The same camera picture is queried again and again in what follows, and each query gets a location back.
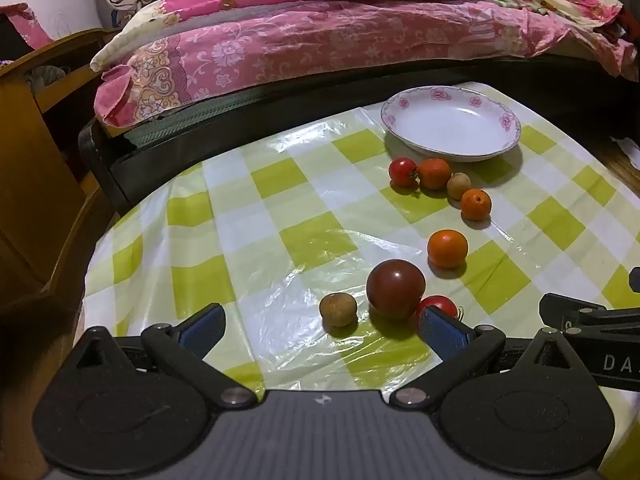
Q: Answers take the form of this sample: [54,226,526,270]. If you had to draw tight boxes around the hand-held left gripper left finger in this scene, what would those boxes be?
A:
[73,303,259,407]

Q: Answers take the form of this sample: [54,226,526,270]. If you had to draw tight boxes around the white paper scrap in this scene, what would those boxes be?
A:
[610,135,640,172]

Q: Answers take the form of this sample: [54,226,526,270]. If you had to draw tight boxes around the dark red large tomato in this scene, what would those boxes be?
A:
[366,259,427,321]

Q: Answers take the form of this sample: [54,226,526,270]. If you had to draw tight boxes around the grey green mattress edge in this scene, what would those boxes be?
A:
[122,84,263,148]

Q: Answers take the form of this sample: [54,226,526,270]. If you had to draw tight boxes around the red cherry tomato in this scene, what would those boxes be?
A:
[416,295,460,319]
[389,157,420,189]

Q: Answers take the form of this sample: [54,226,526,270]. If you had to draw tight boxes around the white floral rimmed plate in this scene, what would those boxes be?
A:
[380,86,522,163]

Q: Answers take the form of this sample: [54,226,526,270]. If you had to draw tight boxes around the wooden cabinet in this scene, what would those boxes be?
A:
[0,29,123,313]

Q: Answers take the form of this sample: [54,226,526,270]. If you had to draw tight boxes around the pink floral bed sheet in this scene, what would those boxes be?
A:
[94,0,640,128]

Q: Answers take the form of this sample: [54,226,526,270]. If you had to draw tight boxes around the brown longan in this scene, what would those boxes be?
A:
[446,172,471,200]
[319,293,358,328]

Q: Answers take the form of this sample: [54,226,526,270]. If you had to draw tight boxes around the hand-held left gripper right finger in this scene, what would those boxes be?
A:
[389,305,597,409]

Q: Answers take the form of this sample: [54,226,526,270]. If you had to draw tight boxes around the green white checkered tablecloth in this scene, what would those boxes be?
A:
[81,80,640,480]

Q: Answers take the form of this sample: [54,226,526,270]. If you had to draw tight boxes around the smooth orange round fruit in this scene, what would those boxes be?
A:
[427,229,469,269]

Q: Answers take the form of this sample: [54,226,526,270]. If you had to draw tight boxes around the bumpy orange tangerine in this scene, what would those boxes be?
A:
[417,158,452,191]

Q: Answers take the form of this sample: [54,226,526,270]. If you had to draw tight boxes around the small orange kumquat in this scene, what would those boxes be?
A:
[460,188,493,222]

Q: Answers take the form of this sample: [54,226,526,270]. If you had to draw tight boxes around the pink patterned cloth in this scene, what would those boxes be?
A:
[0,2,53,52]

